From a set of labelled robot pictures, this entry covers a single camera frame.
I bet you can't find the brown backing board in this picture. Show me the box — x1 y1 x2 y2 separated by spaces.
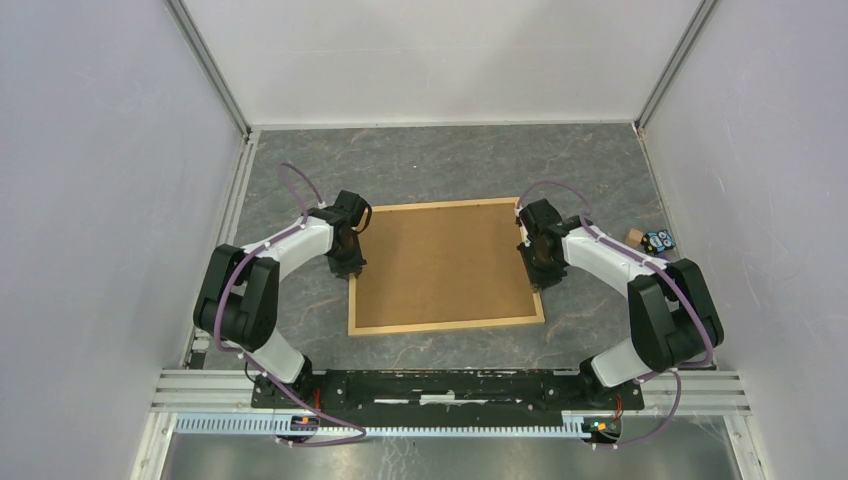
354 202 539 329

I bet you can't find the wooden picture frame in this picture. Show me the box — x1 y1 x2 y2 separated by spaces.
347 196 547 338

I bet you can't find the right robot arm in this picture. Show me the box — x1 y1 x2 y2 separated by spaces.
515 199 724 408

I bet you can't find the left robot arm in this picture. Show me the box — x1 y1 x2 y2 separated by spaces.
193 190 373 408

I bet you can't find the small wooden cube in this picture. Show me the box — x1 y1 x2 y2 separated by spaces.
624 228 645 248

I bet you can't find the black blue toy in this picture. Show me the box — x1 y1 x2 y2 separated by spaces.
640 229 676 256

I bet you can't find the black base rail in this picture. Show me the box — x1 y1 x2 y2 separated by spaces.
251 369 645 445

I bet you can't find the white slotted cable duct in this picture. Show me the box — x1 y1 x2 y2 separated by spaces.
174 413 620 440

